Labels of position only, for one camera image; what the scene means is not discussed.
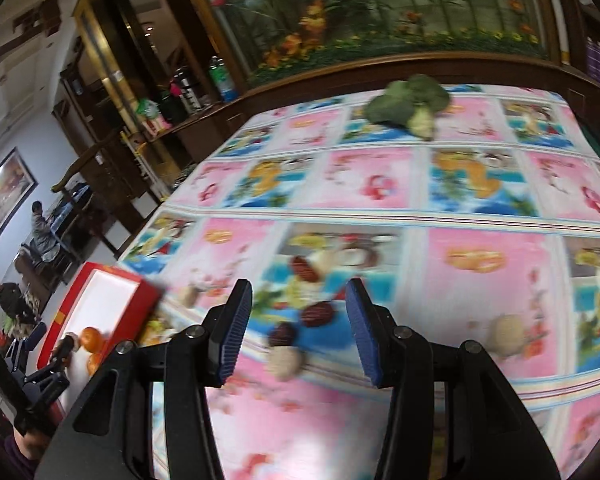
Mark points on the seated person grey shirt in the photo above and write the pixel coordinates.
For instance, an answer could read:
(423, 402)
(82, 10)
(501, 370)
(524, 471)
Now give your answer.
(43, 238)

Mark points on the framed painting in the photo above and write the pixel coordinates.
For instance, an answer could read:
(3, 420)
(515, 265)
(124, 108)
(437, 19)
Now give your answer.
(16, 184)

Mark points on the colourful fruit pattern tablecloth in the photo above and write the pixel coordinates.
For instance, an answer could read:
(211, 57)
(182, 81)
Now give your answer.
(498, 214)

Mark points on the beige round piece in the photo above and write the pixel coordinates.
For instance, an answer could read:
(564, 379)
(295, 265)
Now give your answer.
(506, 336)

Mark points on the seated person dark jacket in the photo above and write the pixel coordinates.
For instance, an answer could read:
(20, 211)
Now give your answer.
(12, 301)

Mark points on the red white tray box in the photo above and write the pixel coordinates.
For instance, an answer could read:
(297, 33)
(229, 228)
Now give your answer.
(115, 301)

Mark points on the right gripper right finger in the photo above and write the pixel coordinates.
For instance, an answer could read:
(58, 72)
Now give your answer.
(396, 357)

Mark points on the green white bottle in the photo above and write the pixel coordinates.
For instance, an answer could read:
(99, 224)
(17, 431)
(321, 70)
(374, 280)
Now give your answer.
(222, 79)

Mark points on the beige walnut piece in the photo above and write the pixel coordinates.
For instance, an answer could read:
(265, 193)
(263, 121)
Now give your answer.
(284, 363)

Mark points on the black thermos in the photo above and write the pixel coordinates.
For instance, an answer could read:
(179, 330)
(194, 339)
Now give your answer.
(182, 79)

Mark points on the left hand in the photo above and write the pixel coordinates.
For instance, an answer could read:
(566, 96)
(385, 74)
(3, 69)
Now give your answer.
(32, 444)

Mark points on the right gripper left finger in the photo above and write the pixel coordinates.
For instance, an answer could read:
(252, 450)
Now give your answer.
(200, 357)

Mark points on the beige fruit piece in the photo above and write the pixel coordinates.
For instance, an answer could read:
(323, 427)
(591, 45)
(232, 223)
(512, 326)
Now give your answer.
(188, 296)

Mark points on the dark red date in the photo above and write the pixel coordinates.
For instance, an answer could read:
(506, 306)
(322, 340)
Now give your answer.
(317, 315)

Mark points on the flower garden wall panel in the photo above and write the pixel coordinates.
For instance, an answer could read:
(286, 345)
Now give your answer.
(276, 39)

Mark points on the orange tangerine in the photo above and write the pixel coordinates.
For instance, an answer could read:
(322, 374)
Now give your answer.
(93, 363)
(92, 340)

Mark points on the green broccoli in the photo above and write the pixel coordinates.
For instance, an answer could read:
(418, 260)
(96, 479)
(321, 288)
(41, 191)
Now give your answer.
(411, 104)

